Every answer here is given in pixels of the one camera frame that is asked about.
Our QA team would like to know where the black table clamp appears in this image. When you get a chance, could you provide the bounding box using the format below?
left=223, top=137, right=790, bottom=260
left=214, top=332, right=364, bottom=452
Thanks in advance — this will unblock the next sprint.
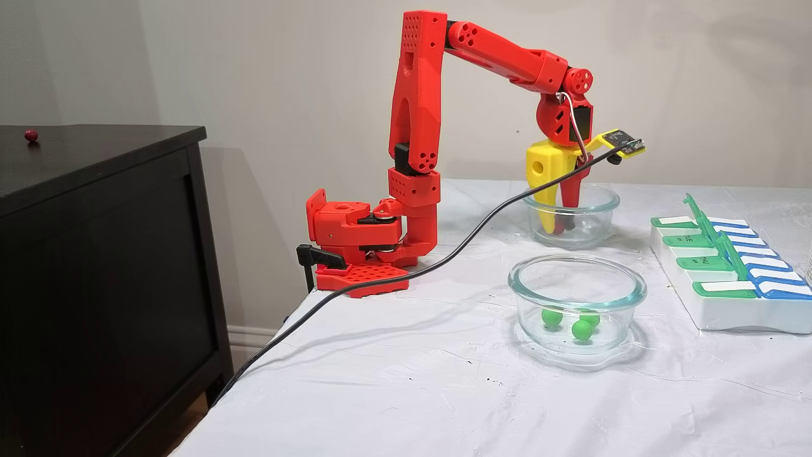
left=296, top=244, right=346, bottom=293

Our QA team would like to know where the white table cover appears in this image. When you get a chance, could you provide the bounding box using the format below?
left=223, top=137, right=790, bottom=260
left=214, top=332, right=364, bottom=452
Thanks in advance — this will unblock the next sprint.
left=168, top=180, right=812, bottom=457

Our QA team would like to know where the camera board on yellow mount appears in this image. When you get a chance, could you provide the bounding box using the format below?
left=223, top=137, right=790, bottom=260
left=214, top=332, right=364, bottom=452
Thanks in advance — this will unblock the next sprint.
left=587, top=129, right=646, bottom=166

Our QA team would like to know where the black wooden cabinet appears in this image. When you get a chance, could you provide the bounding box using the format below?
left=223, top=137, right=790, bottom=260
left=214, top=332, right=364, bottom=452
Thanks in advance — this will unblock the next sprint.
left=0, top=124, right=235, bottom=457

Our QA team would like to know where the small clear glass bowl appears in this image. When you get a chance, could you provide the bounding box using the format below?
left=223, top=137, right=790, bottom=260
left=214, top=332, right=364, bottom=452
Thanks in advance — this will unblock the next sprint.
left=523, top=183, right=620, bottom=249

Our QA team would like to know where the white green blue pill organizer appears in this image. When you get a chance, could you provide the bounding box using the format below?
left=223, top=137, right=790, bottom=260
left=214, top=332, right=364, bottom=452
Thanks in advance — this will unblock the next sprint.
left=650, top=194, right=812, bottom=335

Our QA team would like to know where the large clear glass bowl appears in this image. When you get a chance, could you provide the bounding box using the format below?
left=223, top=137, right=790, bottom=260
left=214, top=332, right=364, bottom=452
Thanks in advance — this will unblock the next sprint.
left=507, top=254, right=648, bottom=356

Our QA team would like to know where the black cable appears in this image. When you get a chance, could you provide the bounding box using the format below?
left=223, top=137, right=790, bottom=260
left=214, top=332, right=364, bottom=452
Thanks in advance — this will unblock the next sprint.
left=209, top=140, right=645, bottom=407

